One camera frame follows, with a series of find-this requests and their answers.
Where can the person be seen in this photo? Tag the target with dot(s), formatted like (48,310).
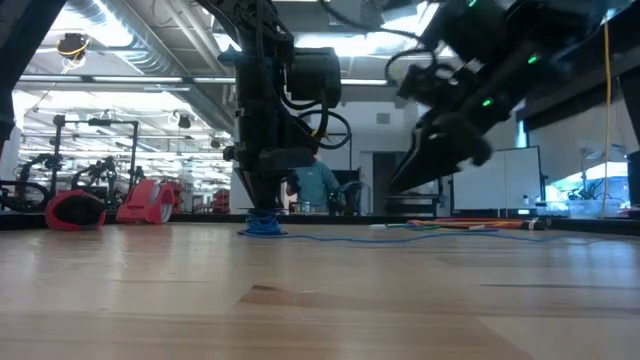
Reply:
(315,185)

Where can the grey tube with red rim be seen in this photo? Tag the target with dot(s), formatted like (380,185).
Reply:
(75,212)

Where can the long ceiling light bar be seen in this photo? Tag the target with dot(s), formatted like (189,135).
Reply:
(135,79)

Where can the whiteboard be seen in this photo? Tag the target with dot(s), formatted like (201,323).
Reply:
(510,180)

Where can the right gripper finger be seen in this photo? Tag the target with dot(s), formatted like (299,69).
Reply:
(404,165)
(425,165)

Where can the black equipment cabinet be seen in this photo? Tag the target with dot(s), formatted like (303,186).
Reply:
(380,180)

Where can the black aluminium table frame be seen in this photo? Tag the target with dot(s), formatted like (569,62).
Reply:
(200,218)

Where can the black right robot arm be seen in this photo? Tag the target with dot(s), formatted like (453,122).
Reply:
(500,40)

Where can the clear plastic bin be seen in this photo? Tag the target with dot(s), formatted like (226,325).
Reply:
(595,207)

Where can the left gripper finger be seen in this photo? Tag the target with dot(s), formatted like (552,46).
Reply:
(267,190)
(246,185)

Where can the red tape dispenser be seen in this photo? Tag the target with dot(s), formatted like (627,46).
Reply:
(148,201)

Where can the black hanging camera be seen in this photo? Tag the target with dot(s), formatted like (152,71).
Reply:
(184,122)

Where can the grey wall vent grille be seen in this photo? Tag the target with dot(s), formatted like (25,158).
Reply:
(383,118)

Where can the silver ventilation duct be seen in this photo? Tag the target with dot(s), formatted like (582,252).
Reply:
(150,55)

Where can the red workshop equipment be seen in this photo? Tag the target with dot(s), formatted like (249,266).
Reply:
(221,201)

